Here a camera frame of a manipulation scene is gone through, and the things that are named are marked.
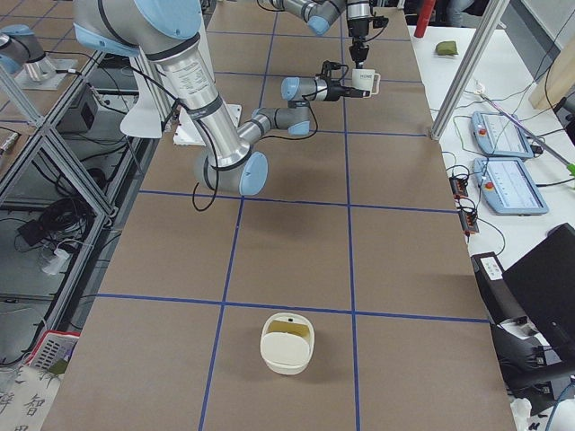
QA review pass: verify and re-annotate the aluminium extrusion post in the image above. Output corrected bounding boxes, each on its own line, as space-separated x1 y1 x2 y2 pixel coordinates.
429 0 509 141

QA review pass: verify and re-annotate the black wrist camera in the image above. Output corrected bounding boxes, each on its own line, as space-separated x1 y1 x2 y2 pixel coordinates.
318 60 349 81
371 16 389 29

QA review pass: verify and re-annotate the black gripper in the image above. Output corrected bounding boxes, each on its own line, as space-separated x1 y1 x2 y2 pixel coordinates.
323 79 370 101
349 34 369 69

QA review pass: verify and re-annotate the teach pendant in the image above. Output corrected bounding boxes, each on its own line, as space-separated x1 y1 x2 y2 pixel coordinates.
471 111 535 159
473 157 549 216

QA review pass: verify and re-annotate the teach pendant near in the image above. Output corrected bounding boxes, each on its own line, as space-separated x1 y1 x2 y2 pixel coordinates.
473 157 549 216

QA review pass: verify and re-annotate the red cylinder bottle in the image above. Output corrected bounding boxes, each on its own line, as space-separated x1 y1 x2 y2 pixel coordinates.
413 0 436 39

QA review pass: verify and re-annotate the brown paper table mat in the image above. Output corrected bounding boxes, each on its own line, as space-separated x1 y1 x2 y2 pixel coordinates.
43 10 515 430

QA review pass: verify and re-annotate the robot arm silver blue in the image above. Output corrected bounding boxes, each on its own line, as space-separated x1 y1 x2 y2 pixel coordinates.
74 1 372 196
256 0 387 69

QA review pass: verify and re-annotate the cream swing-lid trash bin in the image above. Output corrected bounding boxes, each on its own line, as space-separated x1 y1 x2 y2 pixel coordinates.
260 312 314 375

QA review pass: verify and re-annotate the metal grabber stick green tip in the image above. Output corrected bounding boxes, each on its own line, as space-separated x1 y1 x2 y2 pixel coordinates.
474 81 574 176

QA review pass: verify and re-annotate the teach pendant far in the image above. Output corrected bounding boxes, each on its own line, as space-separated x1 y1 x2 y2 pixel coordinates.
471 111 535 159

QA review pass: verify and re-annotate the white HOME mug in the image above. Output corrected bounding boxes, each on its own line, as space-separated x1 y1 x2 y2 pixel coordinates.
351 68 381 96

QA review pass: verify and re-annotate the orange black connector block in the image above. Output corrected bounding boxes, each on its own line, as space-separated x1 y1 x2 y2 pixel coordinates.
449 175 469 199

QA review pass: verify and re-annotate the green cloth pouch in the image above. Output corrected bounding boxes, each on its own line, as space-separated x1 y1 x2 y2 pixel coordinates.
435 40 459 57

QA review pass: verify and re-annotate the black box device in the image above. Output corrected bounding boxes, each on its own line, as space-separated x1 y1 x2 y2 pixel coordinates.
471 251 528 327

